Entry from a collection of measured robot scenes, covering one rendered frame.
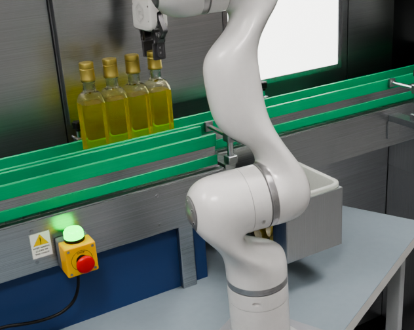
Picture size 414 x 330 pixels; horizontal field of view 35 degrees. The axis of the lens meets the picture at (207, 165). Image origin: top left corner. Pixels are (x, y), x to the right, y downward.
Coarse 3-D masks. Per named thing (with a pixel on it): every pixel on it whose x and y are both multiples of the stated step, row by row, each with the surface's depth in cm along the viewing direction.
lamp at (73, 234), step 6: (66, 228) 140; (72, 228) 139; (78, 228) 139; (66, 234) 138; (72, 234) 138; (78, 234) 138; (84, 234) 141; (66, 240) 139; (72, 240) 138; (78, 240) 139
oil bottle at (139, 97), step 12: (132, 84) 156; (144, 84) 157; (132, 96) 155; (144, 96) 157; (132, 108) 156; (144, 108) 158; (132, 120) 158; (144, 120) 159; (132, 132) 159; (144, 132) 160
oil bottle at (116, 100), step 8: (104, 88) 155; (112, 88) 154; (120, 88) 154; (104, 96) 154; (112, 96) 153; (120, 96) 154; (112, 104) 153; (120, 104) 154; (128, 104) 156; (112, 112) 154; (120, 112) 155; (128, 112) 156; (112, 120) 155; (120, 120) 156; (128, 120) 157; (112, 128) 155; (120, 128) 156; (128, 128) 157; (112, 136) 156; (120, 136) 157; (128, 136) 158
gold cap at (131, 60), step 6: (126, 54) 155; (132, 54) 155; (126, 60) 154; (132, 60) 154; (138, 60) 155; (126, 66) 155; (132, 66) 155; (138, 66) 155; (126, 72) 156; (132, 72) 155; (138, 72) 156
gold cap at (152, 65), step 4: (148, 52) 157; (152, 52) 156; (148, 56) 157; (152, 56) 157; (148, 60) 158; (152, 60) 157; (156, 60) 157; (160, 60) 158; (148, 64) 158; (152, 64) 157; (156, 64) 157; (160, 64) 158; (148, 68) 159; (152, 68) 158; (156, 68) 158; (160, 68) 158
